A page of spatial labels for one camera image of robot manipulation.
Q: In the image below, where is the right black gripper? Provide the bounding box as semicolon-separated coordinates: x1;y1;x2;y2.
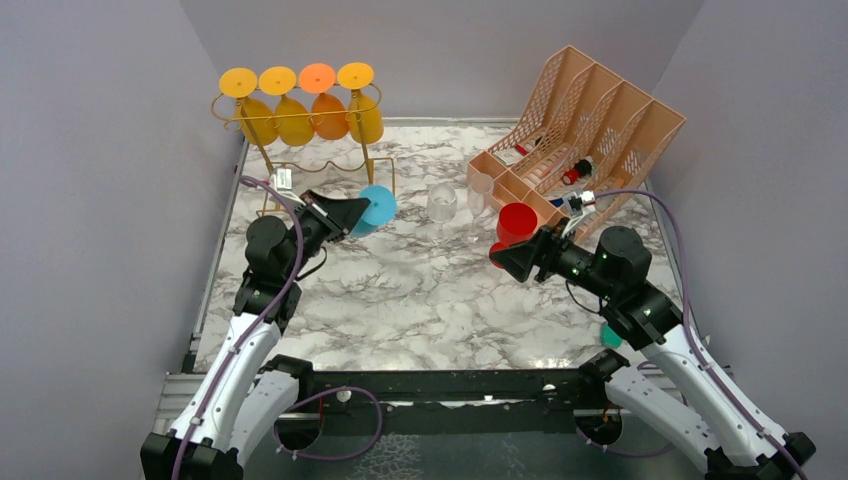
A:
490;216;618;301

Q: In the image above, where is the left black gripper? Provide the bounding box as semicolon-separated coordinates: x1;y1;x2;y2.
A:
283;188;371;280

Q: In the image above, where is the blue wine glass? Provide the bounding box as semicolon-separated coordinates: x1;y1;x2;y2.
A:
349;185;397;238

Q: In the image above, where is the red wine glass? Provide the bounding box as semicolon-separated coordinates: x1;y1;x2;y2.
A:
489;202;538;254

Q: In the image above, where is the clear wine glass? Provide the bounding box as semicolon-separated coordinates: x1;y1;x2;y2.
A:
465;173;494;243
427;183;458;244

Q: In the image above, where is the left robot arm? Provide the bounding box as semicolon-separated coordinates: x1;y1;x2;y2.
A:
140;190;370;479

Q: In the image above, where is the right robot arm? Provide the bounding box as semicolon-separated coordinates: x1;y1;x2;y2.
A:
490;226;816;479

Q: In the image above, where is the orange wine glass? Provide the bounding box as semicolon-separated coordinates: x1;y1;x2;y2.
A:
298;63;349;140

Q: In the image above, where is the yellow wine glass right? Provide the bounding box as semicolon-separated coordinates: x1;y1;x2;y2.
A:
337;62;384;145

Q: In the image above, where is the yellow wine glass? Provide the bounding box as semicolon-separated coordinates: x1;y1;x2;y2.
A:
258;66;315;147
337;62;384;145
219;67;278;146

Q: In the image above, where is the yellow wine glass far left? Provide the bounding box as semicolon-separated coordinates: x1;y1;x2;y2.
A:
219;67;278;146

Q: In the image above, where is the green small block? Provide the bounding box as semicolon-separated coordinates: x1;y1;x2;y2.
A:
600;325;624;349

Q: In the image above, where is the peach plastic file organizer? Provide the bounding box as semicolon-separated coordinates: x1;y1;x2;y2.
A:
466;46;686;243

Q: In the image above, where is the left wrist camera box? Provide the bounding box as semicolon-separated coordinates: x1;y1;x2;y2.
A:
268;167;293;194

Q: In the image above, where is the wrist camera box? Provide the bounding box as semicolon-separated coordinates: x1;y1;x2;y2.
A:
562;190;596;237
268;167;293;194

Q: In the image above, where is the gold wire glass rack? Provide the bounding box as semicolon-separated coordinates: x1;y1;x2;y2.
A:
217;63;394;232

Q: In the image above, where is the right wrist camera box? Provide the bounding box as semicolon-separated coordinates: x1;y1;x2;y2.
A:
562;190;596;237

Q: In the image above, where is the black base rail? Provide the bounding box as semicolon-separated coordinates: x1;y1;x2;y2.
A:
262;355;623;444

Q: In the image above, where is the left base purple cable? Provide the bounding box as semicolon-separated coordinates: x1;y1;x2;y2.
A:
272;386;385;462

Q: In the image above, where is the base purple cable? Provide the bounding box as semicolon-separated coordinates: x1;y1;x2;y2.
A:
272;386;385;462
572;360;684;460

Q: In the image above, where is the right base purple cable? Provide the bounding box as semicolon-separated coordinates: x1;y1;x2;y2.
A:
572;360;684;460

